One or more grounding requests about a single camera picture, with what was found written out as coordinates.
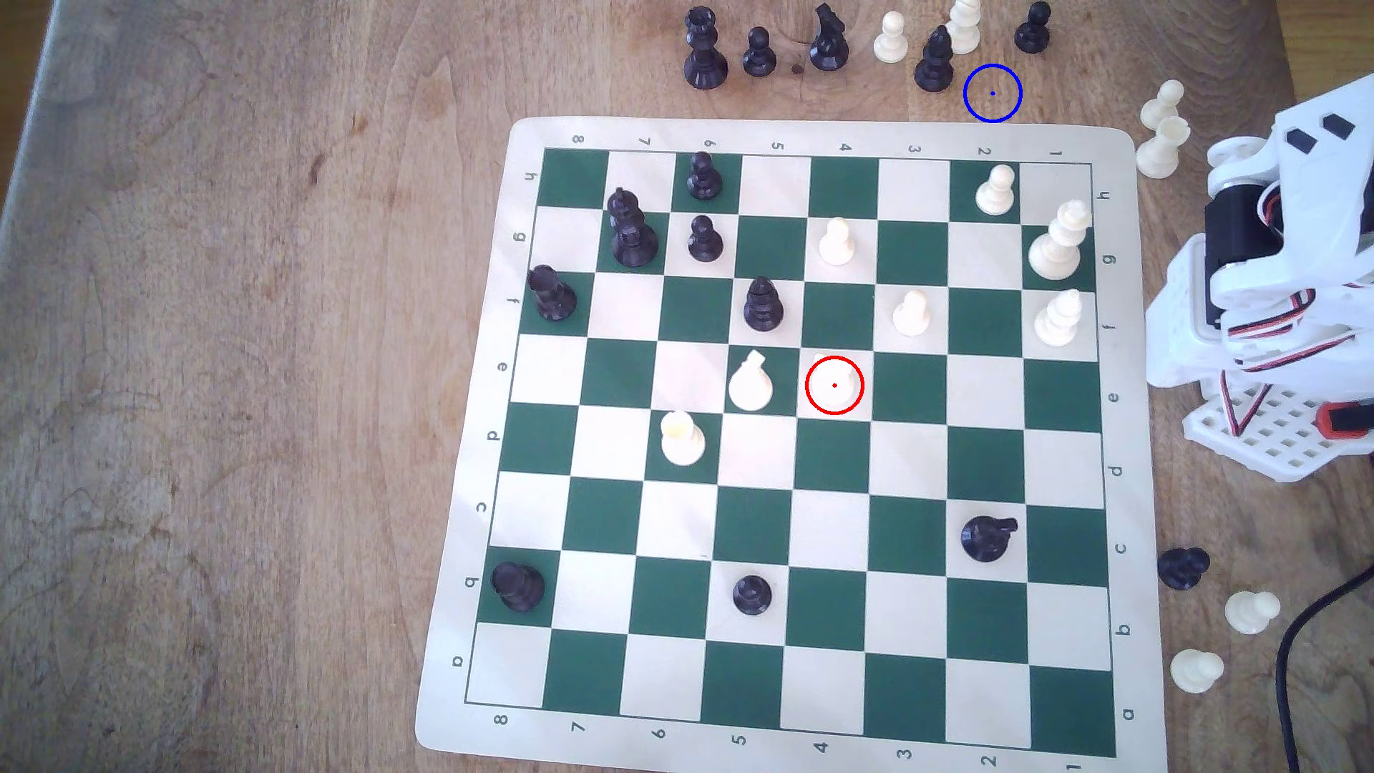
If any white pawn lower centre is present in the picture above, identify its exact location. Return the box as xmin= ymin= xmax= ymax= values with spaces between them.
xmin=659 ymin=410 xmax=708 ymax=468

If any red white black servo wire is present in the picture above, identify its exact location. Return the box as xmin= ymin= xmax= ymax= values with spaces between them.
xmin=1222 ymin=370 xmax=1275 ymax=436

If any black chess bishop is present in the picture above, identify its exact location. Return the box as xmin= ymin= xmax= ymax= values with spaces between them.
xmin=743 ymin=276 xmax=785 ymax=332
xmin=913 ymin=24 xmax=957 ymax=94

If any black chess queen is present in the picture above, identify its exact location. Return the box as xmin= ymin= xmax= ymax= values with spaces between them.
xmin=606 ymin=187 xmax=661 ymax=268

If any white tall chess piece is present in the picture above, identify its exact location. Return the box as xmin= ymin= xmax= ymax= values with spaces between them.
xmin=945 ymin=0 xmax=983 ymax=56

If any black chess rook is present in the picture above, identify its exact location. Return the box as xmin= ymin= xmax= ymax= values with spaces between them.
xmin=490 ymin=561 xmax=547 ymax=614
xmin=528 ymin=264 xmax=579 ymax=324

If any white chess bishop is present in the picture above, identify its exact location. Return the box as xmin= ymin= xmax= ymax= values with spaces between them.
xmin=1033 ymin=288 xmax=1083 ymax=349

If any green white chess board mat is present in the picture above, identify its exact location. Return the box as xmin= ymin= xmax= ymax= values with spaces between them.
xmin=414 ymin=116 xmax=1171 ymax=773

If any white chess knight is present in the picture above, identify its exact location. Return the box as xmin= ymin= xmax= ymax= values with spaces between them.
xmin=728 ymin=349 xmax=775 ymax=414

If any black camera cable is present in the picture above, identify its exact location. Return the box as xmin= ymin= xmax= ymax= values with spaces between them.
xmin=1275 ymin=560 xmax=1374 ymax=773

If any black chess knight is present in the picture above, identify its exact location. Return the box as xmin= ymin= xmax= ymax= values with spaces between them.
xmin=808 ymin=2 xmax=852 ymax=73
xmin=960 ymin=514 xmax=1019 ymax=564

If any orange base clamp piece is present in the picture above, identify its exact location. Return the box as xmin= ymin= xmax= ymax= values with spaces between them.
xmin=1318 ymin=399 xmax=1374 ymax=439

